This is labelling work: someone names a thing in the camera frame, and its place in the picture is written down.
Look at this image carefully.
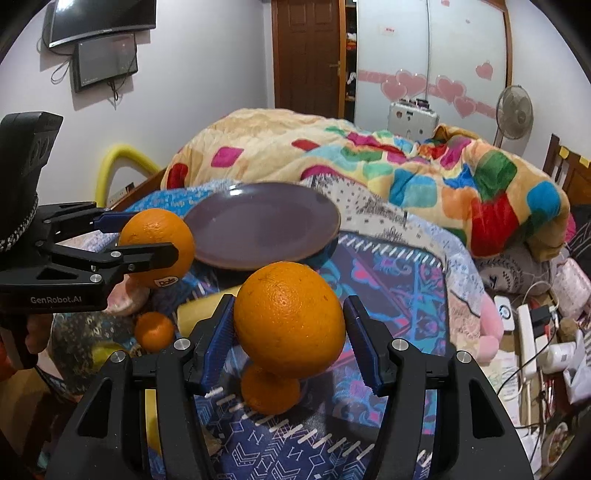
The small tangerine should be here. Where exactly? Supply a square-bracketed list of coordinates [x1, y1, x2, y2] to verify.
[134, 312, 175, 353]
[240, 363, 301, 415]

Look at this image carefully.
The small black wall monitor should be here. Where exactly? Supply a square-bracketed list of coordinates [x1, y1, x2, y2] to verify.
[72, 33, 138, 93]

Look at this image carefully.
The colourful patchwork blanket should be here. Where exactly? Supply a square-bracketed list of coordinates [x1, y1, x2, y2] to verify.
[161, 109, 570, 261]

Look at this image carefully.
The white power strip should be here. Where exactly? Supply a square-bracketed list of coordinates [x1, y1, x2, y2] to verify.
[516, 304, 537, 383]

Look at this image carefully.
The black wall television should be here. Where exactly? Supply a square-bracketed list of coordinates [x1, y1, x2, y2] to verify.
[43, 0, 156, 48]

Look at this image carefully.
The white box appliance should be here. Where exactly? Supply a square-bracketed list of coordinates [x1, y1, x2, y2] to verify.
[388, 99, 440, 143]

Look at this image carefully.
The yellow-green sugarcane stick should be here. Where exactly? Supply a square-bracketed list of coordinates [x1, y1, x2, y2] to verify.
[176, 285, 242, 337]

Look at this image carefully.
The purple ceramic plate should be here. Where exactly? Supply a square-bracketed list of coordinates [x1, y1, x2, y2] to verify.
[184, 182, 341, 271]

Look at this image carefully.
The peeled pomelo piece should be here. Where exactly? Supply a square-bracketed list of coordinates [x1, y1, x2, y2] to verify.
[103, 275, 150, 316]

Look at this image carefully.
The standing electric fan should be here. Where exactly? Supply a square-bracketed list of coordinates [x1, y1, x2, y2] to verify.
[494, 85, 534, 147]

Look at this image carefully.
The orange with Dole sticker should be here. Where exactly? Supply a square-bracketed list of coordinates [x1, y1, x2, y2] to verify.
[118, 208, 197, 290]

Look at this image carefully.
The wooden headboard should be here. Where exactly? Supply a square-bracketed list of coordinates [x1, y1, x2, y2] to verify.
[543, 134, 591, 206]

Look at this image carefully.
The yellow foam tube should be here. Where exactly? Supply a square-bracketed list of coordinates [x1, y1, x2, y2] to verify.
[94, 143, 161, 207]

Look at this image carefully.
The white wardrobe with hearts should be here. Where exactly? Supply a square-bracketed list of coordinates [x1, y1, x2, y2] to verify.
[353, 0, 511, 141]

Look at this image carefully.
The large orange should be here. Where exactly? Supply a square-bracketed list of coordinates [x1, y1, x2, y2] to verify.
[233, 261, 346, 379]

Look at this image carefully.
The brown wooden door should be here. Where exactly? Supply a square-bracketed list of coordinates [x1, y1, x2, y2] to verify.
[271, 0, 346, 118]

